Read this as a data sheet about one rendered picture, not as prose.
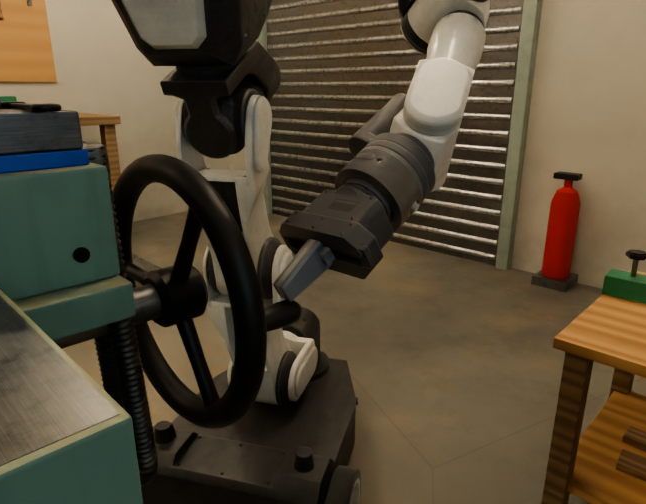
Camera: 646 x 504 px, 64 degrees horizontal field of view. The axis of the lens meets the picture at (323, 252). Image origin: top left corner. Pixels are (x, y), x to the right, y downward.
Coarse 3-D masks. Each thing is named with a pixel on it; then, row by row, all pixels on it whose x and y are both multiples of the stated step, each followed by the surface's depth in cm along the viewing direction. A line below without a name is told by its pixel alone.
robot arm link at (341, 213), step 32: (352, 160) 55; (384, 160) 53; (352, 192) 52; (384, 192) 52; (416, 192) 54; (288, 224) 53; (320, 224) 50; (352, 224) 48; (384, 224) 51; (352, 256) 50
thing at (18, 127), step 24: (0, 120) 35; (24, 120) 36; (48, 120) 37; (72, 120) 38; (0, 144) 35; (24, 144) 36; (48, 144) 37; (72, 144) 38; (0, 168) 35; (24, 168) 36; (48, 168) 38
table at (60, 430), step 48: (96, 288) 39; (0, 336) 25; (48, 336) 26; (0, 384) 21; (48, 384) 21; (96, 384) 21; (0, 432) 18; (48, 432) 18; (96, 432) 18; (0, 480) 16; (48, 480) 17; (96, 480) 19
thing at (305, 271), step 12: (312, 252) 50; (324, 252) 50; (300, 264) 49; (312, 264) 50; (324, 264) 51; (288, 276) 49; (300, 276) 49; (312, 276) 50; (288, 288) 49; (300, 288) 50; (288, 300) 49
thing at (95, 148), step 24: (96, 144) 43; (120, 240) 46; (120, 264) 46; (120, 336) 48; (120, 360) 49; (120, 384) 50; (144, 384) 51; (144, 408) 51; (144, 432) 52; (144, 456) 53; (144, 480) 55
